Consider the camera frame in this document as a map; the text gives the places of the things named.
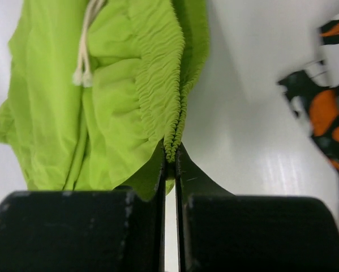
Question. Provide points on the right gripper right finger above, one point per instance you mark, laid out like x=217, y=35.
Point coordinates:
x=220, y=231

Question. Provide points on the orange camouflage shorts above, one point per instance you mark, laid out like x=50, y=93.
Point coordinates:
x=312, y=94

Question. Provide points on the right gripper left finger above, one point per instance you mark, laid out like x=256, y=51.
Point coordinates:
x=117, y=230

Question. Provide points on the green shorts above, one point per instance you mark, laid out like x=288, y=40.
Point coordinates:
x=97, y=86

